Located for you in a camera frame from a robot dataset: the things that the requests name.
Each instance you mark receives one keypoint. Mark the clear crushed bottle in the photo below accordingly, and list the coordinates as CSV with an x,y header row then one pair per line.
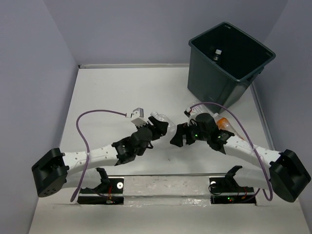
x,y
217,56

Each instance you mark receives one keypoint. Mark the orange liquid bottle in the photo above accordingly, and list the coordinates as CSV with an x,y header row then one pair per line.
x,y
224,124

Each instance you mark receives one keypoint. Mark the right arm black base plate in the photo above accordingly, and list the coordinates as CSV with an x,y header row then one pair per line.
x,y
225,190

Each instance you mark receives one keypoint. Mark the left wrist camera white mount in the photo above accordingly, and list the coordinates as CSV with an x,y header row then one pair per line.
x,y
136,116

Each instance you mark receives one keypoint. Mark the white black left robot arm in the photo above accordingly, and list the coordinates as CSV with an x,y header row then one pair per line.
x,y
51,171

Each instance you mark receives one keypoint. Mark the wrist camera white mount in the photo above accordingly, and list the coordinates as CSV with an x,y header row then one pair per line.
x,y
188,112
136,116

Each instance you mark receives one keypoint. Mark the clear bottle white cap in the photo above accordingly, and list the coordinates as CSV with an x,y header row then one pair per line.
x,y
163,120

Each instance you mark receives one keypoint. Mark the dark green plastic bin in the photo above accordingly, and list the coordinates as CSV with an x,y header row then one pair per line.
x,y
243,58

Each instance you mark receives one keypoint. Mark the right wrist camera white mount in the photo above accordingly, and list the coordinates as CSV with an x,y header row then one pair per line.
x,y
188,112

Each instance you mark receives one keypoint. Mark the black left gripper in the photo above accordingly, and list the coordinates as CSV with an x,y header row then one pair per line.
x,y
159,128

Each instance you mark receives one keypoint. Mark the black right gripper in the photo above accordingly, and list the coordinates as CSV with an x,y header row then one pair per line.
x,y
181,130

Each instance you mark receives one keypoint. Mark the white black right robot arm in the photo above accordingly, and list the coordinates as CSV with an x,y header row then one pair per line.
x,y
281,173

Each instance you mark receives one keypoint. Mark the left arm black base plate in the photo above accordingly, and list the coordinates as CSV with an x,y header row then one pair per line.
x,y
108,192

